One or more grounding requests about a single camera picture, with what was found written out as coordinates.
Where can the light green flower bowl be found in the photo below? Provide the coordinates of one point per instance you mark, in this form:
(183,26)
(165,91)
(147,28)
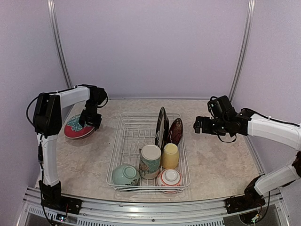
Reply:
(126,175)

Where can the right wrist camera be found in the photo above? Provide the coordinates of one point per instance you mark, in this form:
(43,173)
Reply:
(221,107)

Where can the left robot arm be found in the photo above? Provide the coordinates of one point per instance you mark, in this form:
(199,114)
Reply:
(47,121)

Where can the aluminium front frame rail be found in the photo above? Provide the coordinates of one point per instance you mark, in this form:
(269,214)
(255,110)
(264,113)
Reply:
(98,212)

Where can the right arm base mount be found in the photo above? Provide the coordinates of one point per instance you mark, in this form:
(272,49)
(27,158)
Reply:
(249,200)

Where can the white wire dish rack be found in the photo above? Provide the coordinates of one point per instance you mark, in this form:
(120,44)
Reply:
(134,131)

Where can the dark red oval dish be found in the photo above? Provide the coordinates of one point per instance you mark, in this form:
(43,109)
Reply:
(175,132)

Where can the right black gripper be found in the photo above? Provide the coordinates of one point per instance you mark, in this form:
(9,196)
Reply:
(205,129)

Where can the black plate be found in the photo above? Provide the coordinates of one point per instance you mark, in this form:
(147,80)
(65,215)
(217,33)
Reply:
(162,129)

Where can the white red rimmed bowl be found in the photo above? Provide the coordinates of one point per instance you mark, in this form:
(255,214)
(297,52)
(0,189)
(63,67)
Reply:
(171,179)

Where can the yellow cup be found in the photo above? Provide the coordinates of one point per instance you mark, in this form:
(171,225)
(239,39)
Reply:
(170,156)

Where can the pink polka dot plate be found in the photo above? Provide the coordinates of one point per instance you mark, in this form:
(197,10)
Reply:
(84,137)

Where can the teal and red patterned plate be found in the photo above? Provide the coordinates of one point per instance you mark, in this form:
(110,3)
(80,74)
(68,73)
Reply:
(73,130)

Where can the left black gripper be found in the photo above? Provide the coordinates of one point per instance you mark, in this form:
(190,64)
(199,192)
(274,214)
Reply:
(96,122)

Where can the teal floral mug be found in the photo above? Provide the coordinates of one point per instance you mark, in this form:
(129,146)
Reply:
(149,164)

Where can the left aluminium corner post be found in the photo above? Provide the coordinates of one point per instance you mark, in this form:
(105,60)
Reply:
(58,43)

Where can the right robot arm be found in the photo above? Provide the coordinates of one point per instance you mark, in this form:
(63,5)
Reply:
(277,143)

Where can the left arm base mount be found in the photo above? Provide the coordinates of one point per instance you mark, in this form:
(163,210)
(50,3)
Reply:
(51,197)

